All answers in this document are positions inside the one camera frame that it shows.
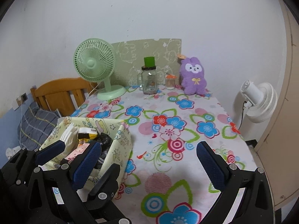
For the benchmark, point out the yellow cartoon packet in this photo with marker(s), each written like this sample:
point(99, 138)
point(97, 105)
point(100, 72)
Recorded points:
point(87, 135)

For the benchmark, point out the beige wooden wardrobe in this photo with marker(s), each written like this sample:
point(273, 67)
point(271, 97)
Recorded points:
point(285, 121)

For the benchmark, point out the green patterned board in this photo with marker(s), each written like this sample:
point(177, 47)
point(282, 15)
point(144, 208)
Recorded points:
point(130, 51)

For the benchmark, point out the purple plush toy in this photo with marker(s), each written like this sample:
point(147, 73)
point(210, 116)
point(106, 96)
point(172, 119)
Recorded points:
point(192, 81)

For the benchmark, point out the floral tablecloth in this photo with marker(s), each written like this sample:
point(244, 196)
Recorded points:
point(186, 168)

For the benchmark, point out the small wooden ornament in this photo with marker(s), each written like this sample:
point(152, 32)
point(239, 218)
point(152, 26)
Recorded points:
point(180, 58)

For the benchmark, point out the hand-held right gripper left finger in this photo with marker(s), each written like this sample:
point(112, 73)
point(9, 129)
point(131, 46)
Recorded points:
point(86, 165)

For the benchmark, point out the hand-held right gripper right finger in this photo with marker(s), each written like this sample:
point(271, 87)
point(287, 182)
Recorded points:
point(210, 168)

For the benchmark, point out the green desk fan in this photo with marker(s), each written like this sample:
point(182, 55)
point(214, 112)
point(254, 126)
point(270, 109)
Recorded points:
point(93, 63)

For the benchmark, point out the small glass jar orange lid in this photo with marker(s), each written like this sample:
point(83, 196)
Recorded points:
point(170, 84)

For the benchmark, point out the wooden chair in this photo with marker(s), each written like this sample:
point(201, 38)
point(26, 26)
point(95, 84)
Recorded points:
point(58, 91)

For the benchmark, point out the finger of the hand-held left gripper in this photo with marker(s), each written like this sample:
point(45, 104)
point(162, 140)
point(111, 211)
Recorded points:
point(105, 182)
point(50, 152)

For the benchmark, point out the white fan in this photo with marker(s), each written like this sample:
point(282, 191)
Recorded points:
point(261, 105)

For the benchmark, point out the white cloth bundle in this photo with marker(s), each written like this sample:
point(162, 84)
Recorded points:
point(69, 134)

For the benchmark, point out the blue plaid pillow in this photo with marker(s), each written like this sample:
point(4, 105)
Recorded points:
point(37, 123)

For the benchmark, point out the yellow fabric storage box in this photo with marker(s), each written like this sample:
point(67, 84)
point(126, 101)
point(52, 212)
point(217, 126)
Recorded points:
point(119, 144)

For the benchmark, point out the glass jar with green cap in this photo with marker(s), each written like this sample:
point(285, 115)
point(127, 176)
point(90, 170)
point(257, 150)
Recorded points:
point(149, 84)

